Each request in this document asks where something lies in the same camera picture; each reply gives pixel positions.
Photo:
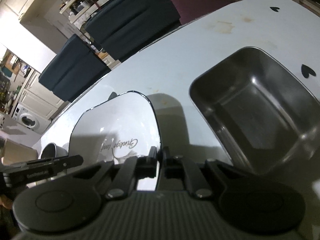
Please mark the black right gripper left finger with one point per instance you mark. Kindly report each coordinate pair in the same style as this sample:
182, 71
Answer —
121, 180

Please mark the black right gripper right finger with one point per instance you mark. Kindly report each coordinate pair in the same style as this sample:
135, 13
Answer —
188, 172

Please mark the white square plate black rim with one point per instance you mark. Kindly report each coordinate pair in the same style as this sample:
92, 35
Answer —
123, 127

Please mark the rectangular steel tray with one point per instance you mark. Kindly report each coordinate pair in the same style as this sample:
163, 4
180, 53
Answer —
262, 115

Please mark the small round steel bowl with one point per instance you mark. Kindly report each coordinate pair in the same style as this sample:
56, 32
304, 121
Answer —
53, 151

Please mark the white washing machine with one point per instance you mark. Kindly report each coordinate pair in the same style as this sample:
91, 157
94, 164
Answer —
30, 120

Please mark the white kitchen cabinet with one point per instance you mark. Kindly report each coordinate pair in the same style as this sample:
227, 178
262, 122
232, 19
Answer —
39, 99

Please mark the dark blue chair near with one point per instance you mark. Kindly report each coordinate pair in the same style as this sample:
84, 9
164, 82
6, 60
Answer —
73, 70

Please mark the dark blue chair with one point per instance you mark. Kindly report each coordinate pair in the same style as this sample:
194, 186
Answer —
73, 70
124, 27

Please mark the dark blue chair far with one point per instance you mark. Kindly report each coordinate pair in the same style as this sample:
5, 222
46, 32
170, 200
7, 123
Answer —
124, 27

